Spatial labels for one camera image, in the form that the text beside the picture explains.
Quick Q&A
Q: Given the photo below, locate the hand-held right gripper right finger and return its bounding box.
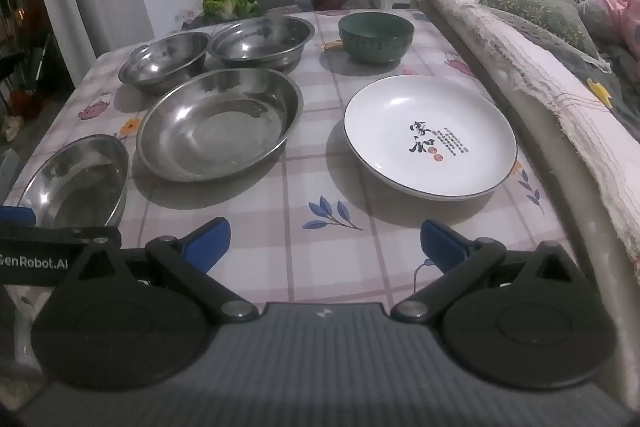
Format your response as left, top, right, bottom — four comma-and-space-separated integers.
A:
391, 219, 591, 324

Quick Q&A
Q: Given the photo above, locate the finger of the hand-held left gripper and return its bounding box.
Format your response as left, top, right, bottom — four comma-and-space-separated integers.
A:
0, 227, 123, 251
0, 206, 38, 229

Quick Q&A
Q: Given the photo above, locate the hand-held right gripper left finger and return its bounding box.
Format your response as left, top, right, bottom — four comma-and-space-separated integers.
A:
62, 217, 260, 325

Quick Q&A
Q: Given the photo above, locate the deep stainless steel plate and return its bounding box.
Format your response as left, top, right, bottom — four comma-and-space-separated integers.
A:
17, 134, 130, 232

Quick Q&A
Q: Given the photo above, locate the white ceramic plate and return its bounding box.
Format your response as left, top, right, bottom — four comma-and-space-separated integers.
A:
343, 75, 519, 203

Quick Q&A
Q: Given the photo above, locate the large stainless steel plate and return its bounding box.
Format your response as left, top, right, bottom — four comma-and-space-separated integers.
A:
136, 68, 305, 183

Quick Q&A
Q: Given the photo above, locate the small stainless steel bowl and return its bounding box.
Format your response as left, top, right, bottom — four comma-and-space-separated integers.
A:
118, 32, 211, 96

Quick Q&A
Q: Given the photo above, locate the wide-rimmed stainless steel bowl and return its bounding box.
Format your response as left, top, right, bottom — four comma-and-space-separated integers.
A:
207, 16, 316, 70

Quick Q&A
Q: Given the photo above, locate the green ceramic bowl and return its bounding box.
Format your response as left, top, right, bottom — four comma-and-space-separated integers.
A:
338, 12, 415, 66

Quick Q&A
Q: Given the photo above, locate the cluttered metal shelf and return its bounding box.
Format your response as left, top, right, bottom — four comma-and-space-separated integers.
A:
0, 0, 73, 148

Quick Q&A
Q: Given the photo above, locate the green lettuce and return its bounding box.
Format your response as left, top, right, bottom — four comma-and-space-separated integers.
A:
202, 0, 261, 20

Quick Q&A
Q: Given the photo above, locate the grey blanket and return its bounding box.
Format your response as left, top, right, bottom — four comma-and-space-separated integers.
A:
500, 0, 640, 135

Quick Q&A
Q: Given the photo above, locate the green patterned pillow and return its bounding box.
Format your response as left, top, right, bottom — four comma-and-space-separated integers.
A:
476, 0, 603, 58

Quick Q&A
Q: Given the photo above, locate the pink blanket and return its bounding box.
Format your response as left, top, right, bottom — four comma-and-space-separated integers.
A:
575, 0, 640, 54

